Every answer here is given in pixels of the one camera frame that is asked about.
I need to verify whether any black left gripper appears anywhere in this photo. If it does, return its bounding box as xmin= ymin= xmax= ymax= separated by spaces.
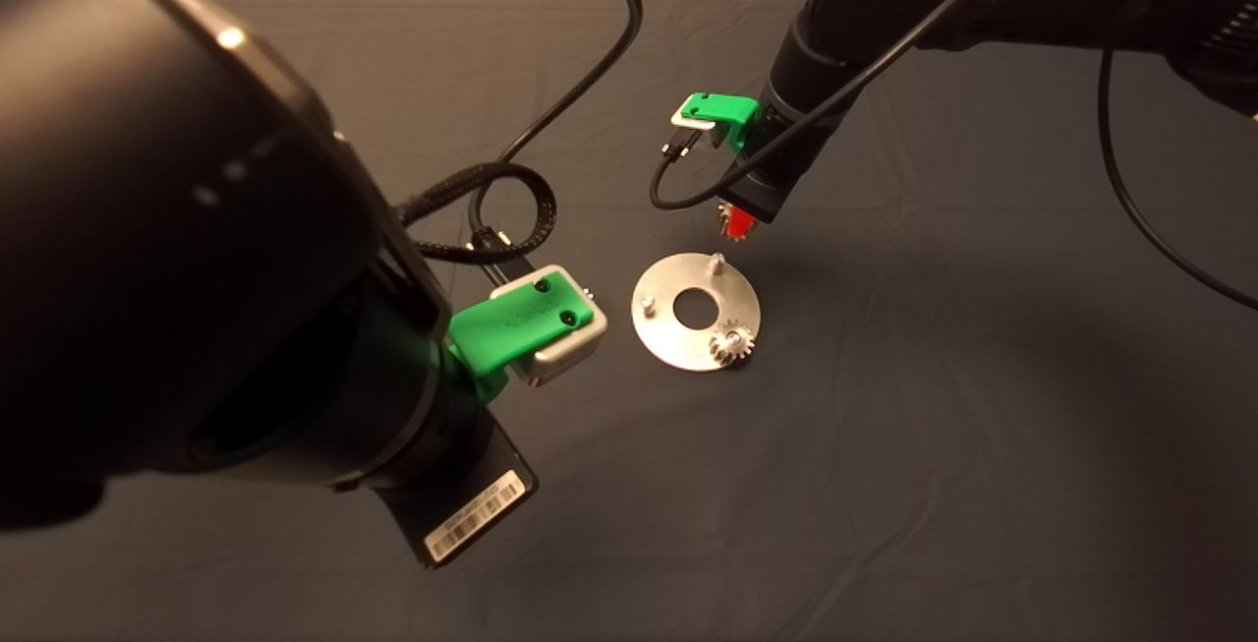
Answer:
xmin=373 ymin=416 xmax=539 ymax=569

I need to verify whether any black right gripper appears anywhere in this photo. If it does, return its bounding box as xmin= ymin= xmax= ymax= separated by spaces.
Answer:
xmin=725 ymin=155 xmax=802 ymax=242

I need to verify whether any round metal carrier plate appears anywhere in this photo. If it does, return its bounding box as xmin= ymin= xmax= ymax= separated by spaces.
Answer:
xmin=630 ymin=251 xmax=764 ymax=374

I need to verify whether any dark table cloth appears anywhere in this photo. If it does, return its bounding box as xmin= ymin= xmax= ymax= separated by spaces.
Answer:
xmin=0 ymin=0 xmax=1258 ymax=642

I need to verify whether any right wrist green camera mount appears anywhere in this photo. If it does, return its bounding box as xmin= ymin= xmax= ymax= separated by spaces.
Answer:
xmin=683 ymin=93 xmax=763 ymax=153

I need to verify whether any wrist green camera mount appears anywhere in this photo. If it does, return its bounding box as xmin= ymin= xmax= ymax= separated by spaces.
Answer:
xmin=683 ymin=93 xmax=763 ymax=153
xmin=448 ymin=270 xmax=595 ymax=401

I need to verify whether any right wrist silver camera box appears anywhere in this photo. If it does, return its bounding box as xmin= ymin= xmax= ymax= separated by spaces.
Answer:
xmin=670 ymin=96 xmax=718 ymax=132

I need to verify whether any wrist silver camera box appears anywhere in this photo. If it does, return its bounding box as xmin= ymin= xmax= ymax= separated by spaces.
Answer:
xmin=670 ymin=96 xmax=718 ymax=132
xmin=488 ymin=264 xmax=609 ymax=388

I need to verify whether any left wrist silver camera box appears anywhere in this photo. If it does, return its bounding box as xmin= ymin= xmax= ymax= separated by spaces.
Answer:
xmin=488 ymin=264 xmax=609 ymax=388

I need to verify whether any black braided cable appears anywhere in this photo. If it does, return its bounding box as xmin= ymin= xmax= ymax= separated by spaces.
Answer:
xmin=398 ymin=162 xmax=559 ymax=264

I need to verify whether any left wrist green camera mount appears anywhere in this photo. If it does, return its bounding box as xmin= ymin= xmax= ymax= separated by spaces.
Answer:
xmin=448 ymin=270 xmax=595 ymax=401

